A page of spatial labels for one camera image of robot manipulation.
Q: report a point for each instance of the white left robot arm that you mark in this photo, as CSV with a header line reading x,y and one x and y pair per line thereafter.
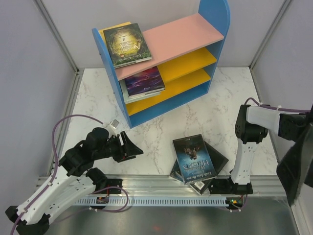
x,y
73,178

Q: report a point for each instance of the aluminium mounting rail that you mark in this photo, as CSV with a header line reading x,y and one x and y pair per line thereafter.
x,y
158,185

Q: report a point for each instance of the yellow book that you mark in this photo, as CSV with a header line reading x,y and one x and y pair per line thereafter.
x,y
115,26

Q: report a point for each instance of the black book with barcode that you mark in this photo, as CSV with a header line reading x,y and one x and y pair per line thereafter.
x,y
218,161

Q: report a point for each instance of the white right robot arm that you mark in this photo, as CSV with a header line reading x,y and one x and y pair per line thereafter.
x,y
252,126

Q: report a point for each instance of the purple Robinson Crusoe book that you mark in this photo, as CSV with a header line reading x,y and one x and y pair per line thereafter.
x,y
145,82

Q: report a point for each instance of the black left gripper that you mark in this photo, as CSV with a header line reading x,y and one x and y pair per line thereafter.
x,y
127,150

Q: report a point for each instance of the green Alice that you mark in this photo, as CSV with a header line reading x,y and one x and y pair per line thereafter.
x,y
126,45

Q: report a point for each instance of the teal ocean cover book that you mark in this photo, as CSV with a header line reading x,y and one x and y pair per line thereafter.
x,y
174,174

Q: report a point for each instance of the blue pink yellow bookshelf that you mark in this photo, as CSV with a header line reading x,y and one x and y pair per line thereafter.
x,y
186,51

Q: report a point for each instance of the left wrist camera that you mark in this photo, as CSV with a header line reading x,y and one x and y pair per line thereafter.
x,y
112,127

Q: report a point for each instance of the grey Great Gatsby book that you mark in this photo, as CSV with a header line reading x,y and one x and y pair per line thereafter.
x,y
128,99

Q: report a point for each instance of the dark blue Wuthering Heights book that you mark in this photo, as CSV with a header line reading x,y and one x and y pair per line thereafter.
x,y
194,161

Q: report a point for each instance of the white slotted cable duct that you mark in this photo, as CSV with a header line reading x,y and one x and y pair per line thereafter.
x,y
153,201

